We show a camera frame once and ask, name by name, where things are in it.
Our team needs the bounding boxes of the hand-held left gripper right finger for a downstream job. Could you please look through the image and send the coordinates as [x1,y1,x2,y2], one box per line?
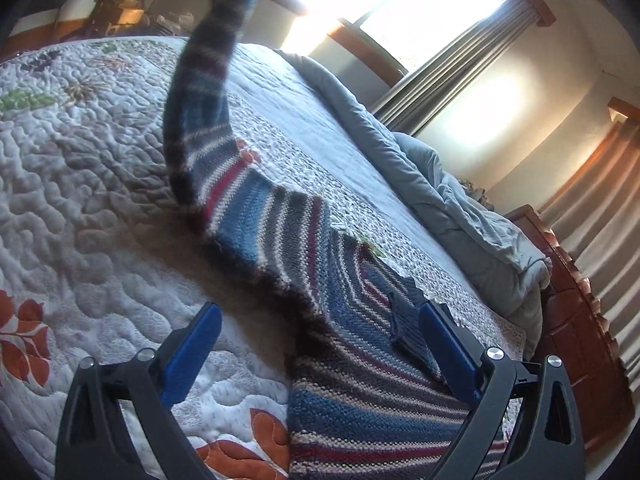
[419,300,587,480]

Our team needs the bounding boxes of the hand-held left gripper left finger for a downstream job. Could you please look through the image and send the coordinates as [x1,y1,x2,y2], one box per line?
[55,301,223,480]

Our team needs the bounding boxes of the striped knit sweater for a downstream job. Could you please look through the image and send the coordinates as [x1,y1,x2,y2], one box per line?
[162,0,508,480]

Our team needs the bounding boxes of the reddish wooden bed board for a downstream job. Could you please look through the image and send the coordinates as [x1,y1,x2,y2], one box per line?
[505,204,636,456]

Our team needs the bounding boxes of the beige curtain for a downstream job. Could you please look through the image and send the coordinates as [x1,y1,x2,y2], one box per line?
[537,120,640,381]

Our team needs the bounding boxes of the grey-blue comforter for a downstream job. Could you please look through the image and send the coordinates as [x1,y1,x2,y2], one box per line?
[272,47,553,346]

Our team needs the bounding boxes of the floral quilted bedspread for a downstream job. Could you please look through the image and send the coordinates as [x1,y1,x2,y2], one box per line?
[0,35,531,480]

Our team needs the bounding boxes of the grey striped curtain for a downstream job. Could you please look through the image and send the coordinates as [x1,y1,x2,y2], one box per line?
[372,0,543,136]

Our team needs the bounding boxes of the wooden nightstand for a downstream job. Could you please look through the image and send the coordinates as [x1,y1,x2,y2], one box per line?
[87,2,151,38]

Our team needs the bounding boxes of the wooden framed window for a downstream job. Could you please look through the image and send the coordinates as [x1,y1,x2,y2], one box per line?
[260,0,506,86]

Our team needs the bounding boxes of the wooden curtain rail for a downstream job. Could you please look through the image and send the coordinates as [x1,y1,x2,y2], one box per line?
[607,97,640,122]

